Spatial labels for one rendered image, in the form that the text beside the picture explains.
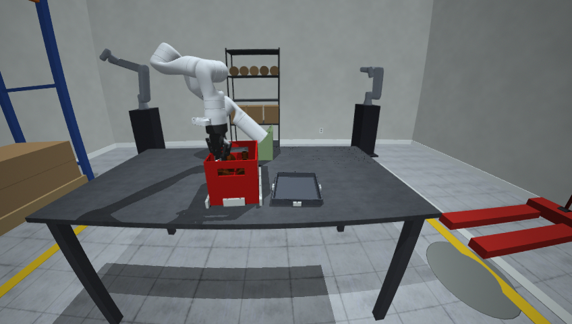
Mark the red plastic bottle crate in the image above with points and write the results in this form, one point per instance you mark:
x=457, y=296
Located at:
x=234, y=186

